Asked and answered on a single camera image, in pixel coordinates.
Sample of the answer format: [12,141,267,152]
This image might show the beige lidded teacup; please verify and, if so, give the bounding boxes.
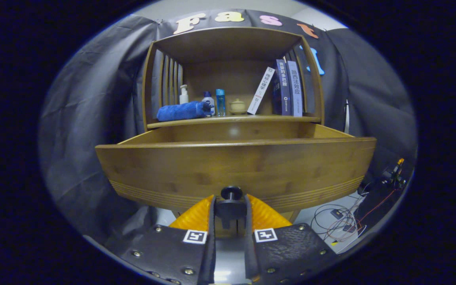
[228,99,247,115]

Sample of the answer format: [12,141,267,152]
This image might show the wooden countertop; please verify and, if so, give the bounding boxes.
[147,114,322,129]

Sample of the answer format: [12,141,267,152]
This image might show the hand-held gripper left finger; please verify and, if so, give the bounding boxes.
[105,194,217,285]

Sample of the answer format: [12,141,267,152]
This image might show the wooden cabinet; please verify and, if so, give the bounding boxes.
[142,27,325,238]

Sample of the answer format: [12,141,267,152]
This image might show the white book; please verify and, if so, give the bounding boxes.
[247,66,276,115]

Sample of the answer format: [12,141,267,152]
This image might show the black backdrop cloth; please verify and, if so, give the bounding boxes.
[38,10,418,238]

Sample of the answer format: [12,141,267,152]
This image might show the rolled blue towel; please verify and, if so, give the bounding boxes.
[157,101,213,122]

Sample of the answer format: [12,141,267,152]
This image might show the dark blue book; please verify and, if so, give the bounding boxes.
[272,59,292,116]

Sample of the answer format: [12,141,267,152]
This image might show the tangle of thin cables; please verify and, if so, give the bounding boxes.
[311,194,367,244]

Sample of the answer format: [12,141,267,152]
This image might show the light purple book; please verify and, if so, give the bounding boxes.
[286,61,303,117]

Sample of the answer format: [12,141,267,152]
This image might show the white bottle with blue cap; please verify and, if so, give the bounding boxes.
[202,91,216,116]

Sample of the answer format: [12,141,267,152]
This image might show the wooden drawer with black knob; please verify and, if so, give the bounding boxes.
[95,122,377,230]

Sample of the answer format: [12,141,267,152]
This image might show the clear blue bottle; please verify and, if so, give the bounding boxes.
[216,89,226,117]

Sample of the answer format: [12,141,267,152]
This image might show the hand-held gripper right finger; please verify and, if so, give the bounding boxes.
[245,194,339,283]

